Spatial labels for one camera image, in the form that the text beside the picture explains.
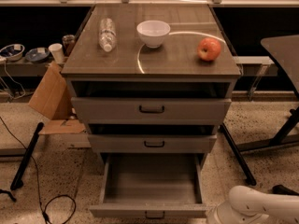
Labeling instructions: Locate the grey bottom drawer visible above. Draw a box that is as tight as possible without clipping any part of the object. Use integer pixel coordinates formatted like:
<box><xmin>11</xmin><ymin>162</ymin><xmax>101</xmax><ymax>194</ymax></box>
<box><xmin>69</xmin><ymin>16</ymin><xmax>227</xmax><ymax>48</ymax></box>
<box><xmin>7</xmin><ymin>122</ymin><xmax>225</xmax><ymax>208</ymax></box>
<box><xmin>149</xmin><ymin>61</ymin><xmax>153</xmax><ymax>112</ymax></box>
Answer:
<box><xmin>90</xmin><ymin>153</ymin><xmax>208</xmax><ymax>219</ymax></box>

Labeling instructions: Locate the grey drawer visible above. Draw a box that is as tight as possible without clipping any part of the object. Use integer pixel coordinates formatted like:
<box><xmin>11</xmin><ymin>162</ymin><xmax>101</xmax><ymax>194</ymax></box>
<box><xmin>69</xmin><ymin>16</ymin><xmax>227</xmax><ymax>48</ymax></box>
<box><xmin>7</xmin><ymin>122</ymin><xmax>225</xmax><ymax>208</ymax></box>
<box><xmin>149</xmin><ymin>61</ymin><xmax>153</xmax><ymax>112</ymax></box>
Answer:
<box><xmin>88</xmin><ymin>134</ymin><xmax>217</xmax><ymax>153</ymax></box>
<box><xmin>71</xmin><ymin>97</ymin><xmax>231</xmax><ymax>125</ymax></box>
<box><xmin>90</xmin><ymin>153</ymin><xmax>208</xmax><ymax>219</ymax></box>

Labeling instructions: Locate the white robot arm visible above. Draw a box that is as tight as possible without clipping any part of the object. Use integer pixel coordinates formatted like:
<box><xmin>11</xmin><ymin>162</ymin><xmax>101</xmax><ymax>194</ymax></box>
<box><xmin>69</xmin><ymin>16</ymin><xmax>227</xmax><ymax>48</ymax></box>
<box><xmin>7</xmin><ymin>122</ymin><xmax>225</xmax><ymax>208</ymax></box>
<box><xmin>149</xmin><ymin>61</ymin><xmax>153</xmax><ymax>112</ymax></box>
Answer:
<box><xmin>206</xmin><ymin>186</ymin><xmax>299</xmax><ymax>224</ymax></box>

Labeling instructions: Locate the grey drawer cabinet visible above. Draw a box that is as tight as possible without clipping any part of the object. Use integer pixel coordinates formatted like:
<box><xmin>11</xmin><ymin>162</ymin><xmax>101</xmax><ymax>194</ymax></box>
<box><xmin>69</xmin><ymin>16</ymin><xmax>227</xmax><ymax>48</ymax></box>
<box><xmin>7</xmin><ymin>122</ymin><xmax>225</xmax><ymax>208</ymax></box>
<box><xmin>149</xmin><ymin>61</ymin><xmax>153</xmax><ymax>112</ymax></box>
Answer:
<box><xmin>61</xmin><ymin>3</ymin><xmax>242</xmax><ymax>170</ymax></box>

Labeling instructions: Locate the grey top drawer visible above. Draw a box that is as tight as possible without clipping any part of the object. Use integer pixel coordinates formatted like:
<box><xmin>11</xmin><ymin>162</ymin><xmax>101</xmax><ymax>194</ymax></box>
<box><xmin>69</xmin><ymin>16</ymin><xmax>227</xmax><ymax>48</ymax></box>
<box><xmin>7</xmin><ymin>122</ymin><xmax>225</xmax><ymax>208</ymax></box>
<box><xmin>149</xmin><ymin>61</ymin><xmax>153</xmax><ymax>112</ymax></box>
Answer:
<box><xmin>71</xmin><ymin>97</ymin><xmax>231</xmax><ymax>125</ymax></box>

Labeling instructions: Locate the grey middle drawer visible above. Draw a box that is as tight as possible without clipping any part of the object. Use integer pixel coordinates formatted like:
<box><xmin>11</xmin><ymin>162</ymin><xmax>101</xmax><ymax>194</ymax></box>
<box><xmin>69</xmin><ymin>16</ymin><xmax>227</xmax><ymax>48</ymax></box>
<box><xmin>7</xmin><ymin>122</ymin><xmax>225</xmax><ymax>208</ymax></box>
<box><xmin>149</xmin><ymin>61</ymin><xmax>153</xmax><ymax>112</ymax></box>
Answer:
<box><xmin>88</xmin><ymin>134</ymin><xmax>217</xmax><ymax>153</ymax></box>

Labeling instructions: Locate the white bowl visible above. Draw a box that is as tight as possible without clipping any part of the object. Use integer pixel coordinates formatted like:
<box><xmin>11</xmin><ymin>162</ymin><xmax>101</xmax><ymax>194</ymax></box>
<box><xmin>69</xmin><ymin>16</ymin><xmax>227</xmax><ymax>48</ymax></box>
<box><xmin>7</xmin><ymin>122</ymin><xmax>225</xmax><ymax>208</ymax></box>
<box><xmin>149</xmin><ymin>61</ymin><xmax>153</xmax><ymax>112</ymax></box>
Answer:
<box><xmin>136</xmin><ymin>21</ymin><xmax>171</xmax><ymax>48</ymax></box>

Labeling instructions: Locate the clear plastic water bottle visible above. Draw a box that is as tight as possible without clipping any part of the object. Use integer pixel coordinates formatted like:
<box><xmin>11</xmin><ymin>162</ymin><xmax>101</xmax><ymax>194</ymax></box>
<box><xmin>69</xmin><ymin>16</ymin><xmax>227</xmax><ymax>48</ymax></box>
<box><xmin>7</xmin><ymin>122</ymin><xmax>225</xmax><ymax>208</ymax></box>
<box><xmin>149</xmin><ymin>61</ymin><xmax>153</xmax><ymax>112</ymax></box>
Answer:
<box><xmin>98</xmin><ymin>18</ymin><xmax>117</xmax><ymax>52</ymax></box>

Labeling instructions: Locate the red apple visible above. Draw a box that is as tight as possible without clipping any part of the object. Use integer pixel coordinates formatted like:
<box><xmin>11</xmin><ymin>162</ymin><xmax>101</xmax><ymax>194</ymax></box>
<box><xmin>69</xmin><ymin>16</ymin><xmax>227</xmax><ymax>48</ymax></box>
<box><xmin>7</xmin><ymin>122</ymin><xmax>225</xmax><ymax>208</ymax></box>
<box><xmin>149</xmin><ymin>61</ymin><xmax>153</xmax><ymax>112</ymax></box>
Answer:
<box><xmin>197</xmin><ymin>37</ymin><xmax>221</xmax><ymax>62</ymax></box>

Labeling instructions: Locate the brown cardboard box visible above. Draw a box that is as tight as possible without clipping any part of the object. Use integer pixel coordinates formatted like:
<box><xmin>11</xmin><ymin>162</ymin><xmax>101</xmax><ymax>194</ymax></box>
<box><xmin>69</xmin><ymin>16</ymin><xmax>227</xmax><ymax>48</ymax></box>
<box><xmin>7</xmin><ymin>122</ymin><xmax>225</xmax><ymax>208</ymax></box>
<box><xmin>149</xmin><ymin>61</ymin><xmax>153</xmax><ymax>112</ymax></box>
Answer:
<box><xmin>29</xmin><ymin>62</ymin><xmax>85</xmax><ymax>135</ymax></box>

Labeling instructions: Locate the black stand leg right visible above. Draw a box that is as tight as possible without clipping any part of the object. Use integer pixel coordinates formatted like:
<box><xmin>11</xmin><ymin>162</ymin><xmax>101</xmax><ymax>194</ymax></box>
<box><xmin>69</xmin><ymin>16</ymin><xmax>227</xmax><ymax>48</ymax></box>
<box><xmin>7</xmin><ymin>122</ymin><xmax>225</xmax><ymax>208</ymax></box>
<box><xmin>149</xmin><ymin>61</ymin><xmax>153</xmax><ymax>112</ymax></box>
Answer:
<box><xmin>220</xmin><ymin>123</ymin><xmax>257</xmax><ymax>186</ymax></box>

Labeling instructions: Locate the black stand leg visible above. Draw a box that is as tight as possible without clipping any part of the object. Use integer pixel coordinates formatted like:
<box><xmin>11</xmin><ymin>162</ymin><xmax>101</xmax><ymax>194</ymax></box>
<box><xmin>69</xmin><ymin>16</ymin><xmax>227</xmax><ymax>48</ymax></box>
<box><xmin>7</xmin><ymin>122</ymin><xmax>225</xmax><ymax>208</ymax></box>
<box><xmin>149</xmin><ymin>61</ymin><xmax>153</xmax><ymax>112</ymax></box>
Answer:
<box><xmin>220</xmin><ymin>123</ymin><xmax>257</xmax><ymax>186</ymax></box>
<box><xmin>10</xmin><ymin>122</ymin><xmax>44</xmax><ymax>190</ymax></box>

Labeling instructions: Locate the brown glass jar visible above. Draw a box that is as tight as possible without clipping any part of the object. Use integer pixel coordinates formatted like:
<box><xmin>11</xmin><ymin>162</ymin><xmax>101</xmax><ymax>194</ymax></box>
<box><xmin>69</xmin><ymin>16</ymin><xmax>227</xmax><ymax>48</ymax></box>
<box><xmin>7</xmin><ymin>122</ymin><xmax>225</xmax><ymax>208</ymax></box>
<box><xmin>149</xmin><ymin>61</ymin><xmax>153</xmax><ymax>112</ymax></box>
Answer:
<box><xmin>62</xmin><ymin>35</ymin><xmax>76</xmax><ymax>56</ymax></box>

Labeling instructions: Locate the white paper cup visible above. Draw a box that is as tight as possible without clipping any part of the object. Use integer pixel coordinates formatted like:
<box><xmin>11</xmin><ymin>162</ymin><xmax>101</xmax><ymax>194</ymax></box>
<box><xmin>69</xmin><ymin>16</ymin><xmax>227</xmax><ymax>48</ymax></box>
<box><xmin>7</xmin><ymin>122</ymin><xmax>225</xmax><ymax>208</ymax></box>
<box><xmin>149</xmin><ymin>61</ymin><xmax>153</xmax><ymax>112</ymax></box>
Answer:
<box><xmin>49</xmin><ymin>43</ymin><xmax>64</xmax><ymax>63</ymax></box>

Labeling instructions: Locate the blue bowl right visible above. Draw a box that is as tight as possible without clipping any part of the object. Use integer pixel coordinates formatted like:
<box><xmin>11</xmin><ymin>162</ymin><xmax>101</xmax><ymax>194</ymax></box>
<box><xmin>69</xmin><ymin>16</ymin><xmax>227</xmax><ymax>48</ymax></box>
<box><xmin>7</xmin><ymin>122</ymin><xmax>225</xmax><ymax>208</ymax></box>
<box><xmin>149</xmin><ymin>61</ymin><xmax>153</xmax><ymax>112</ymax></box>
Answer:
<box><xmin>25</xmin><ymin>48</ymin><xmax>50</xmax><ymax>63</ymax></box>

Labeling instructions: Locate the blue bowl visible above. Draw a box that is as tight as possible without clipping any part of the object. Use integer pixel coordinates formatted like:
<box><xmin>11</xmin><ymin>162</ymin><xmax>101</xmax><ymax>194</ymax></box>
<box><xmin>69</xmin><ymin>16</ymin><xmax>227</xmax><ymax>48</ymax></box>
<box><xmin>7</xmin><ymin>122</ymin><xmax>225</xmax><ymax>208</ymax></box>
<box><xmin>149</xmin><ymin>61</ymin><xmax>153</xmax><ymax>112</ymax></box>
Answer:
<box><xmin>0</xmin><ymin>44</ymin><xmax>25</xmax><ymax>62</ymax></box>
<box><xmin>25</xmin><ymin>48</ymin><xmax>50</xmax><ymax>63</ymax></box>

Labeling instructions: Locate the blue bowl left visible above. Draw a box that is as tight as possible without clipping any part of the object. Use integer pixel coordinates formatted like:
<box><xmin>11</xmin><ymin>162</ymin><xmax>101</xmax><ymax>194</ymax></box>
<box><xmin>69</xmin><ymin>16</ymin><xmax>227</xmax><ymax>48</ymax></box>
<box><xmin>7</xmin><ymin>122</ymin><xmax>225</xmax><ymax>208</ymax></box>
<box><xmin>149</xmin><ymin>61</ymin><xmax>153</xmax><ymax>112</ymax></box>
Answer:
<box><xmin>0</xmin><ymin>44</ymin><xmax>25</xmax><ymax>62</ymax></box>

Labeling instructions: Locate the black stand leg left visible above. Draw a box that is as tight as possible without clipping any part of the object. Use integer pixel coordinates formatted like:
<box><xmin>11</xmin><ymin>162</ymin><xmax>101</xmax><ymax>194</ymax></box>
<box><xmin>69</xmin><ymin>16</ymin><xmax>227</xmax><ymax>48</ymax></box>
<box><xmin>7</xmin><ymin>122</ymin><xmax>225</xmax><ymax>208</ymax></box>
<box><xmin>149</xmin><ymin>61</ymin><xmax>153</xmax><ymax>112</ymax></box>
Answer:
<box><xmin>10</xmin><ymin>122</ymin><xmax>44</xmax><ymax>190</ymax></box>

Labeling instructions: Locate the white cable left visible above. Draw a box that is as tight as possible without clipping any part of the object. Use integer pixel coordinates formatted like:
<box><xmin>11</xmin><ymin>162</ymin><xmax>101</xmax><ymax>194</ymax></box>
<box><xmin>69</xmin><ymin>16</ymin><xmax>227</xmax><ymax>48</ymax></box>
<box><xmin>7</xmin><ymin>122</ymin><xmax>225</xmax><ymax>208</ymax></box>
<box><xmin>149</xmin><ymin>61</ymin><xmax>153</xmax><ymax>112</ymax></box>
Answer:
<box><xmin>0</xmin><ymin>59</ymin><xmax>27</xmax><ymax>101</ymax></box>

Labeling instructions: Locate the black floor cable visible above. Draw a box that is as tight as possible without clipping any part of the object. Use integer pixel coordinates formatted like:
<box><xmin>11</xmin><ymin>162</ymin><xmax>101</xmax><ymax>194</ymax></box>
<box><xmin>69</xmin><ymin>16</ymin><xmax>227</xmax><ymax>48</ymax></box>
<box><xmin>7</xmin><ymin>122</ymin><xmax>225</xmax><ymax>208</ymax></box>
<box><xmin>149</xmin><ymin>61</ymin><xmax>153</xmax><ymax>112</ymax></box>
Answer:
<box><xmin>0</xmin><ymin>116</ymin><xmax>77</xmax><ymax>224</ymax></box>

